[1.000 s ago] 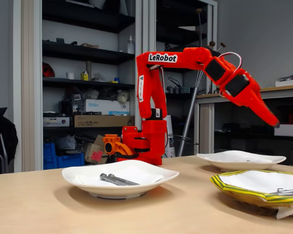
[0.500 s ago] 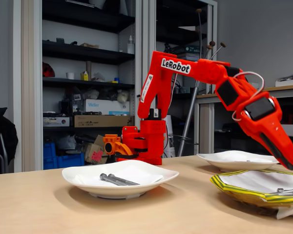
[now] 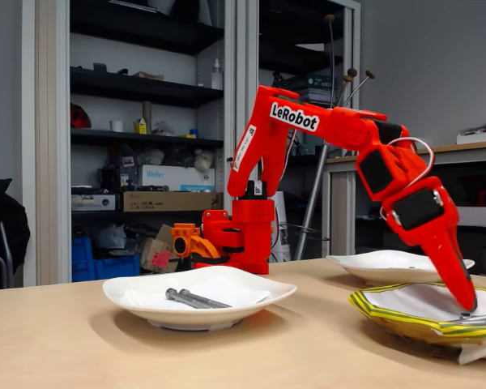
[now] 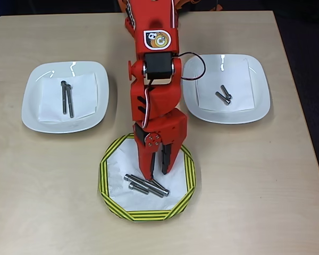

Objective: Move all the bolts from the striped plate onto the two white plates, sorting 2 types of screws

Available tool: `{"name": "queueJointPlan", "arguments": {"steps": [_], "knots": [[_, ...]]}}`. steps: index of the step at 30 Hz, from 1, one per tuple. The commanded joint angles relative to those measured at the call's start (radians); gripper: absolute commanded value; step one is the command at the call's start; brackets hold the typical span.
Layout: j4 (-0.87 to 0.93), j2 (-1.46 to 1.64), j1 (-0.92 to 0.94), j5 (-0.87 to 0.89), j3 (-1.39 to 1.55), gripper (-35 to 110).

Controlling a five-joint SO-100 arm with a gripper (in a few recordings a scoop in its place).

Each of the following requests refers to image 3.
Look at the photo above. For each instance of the black jacket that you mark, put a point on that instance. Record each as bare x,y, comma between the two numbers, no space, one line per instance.
4,227

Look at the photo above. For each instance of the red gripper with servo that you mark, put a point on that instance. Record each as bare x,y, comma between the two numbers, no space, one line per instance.
418,209

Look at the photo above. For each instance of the white plastic bottle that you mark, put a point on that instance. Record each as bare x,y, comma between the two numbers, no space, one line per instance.
216,79

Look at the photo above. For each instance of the long white box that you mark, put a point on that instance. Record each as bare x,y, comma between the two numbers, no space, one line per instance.
478,138

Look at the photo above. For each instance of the white square ceramic plate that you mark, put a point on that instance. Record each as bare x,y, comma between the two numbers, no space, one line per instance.
368,271
186,318

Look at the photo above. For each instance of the white cup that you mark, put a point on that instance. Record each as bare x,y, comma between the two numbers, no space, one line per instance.
116,126

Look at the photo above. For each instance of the red black helmet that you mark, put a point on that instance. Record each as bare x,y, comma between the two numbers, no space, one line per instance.
81,119

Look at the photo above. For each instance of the grey sideboard with wooden top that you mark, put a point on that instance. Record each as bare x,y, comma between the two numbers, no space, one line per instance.
470,148

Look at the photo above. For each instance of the red printed robot arm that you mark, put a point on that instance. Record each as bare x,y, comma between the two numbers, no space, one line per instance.
340,129

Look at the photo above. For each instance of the long brown cardboard box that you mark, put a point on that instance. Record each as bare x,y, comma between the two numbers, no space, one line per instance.
166,201

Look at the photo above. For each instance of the yellow green striped paper plate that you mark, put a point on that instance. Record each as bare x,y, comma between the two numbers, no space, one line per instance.
405,326

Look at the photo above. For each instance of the stack of books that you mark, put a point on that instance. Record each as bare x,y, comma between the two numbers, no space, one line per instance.
314,83

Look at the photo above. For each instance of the small yellow box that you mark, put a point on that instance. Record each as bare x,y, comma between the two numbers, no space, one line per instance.
141,127

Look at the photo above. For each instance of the black flexible tripod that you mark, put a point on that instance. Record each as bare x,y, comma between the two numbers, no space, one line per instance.
277,79

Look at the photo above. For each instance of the cardboard tube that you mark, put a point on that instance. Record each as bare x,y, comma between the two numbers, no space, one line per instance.
146,111

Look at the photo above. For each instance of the orange printed part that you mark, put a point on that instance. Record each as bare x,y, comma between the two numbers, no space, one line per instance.
186,232

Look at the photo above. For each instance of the red spool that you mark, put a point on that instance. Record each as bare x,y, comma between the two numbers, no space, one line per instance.
483,197

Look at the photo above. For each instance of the blue plastic crate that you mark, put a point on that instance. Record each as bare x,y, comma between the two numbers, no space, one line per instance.
82,259
117,267

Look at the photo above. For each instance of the white printed paper bag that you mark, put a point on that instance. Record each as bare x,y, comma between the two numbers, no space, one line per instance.
283,243

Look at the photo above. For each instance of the flat grey white box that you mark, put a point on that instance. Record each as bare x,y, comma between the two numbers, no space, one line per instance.
93,202

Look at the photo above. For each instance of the white Weller box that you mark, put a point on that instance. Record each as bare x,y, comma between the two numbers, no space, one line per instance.
174,176

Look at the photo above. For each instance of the grey coat stand wooden knobs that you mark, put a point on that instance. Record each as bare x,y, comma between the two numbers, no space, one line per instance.
318,178

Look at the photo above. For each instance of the cardboard box with pink sticker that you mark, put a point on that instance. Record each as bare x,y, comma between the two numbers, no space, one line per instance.
150,247

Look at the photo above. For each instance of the grey metal shelf cabinet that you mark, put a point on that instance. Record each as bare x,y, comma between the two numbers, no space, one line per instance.
48,142
247,48

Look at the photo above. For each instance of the white storage box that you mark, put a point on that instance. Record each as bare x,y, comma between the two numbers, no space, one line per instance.
480,216

